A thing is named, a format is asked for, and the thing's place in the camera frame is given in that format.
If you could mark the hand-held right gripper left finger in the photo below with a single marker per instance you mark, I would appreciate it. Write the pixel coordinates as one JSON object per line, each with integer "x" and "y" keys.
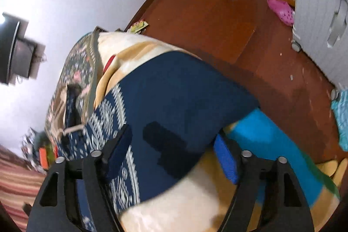
{"x": 119, "y": 157}

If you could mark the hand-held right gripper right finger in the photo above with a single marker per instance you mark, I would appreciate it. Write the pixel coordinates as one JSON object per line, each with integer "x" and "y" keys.
{"x": 225, "y": 160}

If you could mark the navy patterned sweater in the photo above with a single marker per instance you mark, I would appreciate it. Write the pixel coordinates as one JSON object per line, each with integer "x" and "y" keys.
{"x": 174, "y": 96}

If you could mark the cream printed blanket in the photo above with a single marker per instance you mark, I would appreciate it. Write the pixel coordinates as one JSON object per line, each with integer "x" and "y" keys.
{"x": 190, "y": 199}

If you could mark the pile of assorted clutter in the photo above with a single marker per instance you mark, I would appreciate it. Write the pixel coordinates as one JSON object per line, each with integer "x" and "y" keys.
{"x": 38, "y": 147}

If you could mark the dark floral bedspread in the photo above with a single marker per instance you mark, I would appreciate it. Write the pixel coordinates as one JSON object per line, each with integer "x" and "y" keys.
{"x": 78, "y": 69}

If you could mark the yellow slipper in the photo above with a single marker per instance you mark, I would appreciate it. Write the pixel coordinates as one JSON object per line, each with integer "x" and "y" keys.
{"x": 342, "y": 172}
{"x": 327, "y": 168}

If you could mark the striped red curtain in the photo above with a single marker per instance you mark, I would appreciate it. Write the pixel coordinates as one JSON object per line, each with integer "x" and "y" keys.
{"x": 16, "y": 180}

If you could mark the teal cloth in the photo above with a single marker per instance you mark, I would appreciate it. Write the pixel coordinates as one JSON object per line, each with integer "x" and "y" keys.
{"x": 341, "y": 120}

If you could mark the colourful printed packet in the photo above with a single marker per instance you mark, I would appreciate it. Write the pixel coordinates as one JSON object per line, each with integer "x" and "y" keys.
{"x": 138, "y": 26}

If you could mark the white wardrobe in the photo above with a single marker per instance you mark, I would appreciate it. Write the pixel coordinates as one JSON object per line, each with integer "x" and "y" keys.
{"x": 315, "y": 3}

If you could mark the black wall television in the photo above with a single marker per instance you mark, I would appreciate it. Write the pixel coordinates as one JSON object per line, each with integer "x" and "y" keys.
{"x": 12, "y": 52}

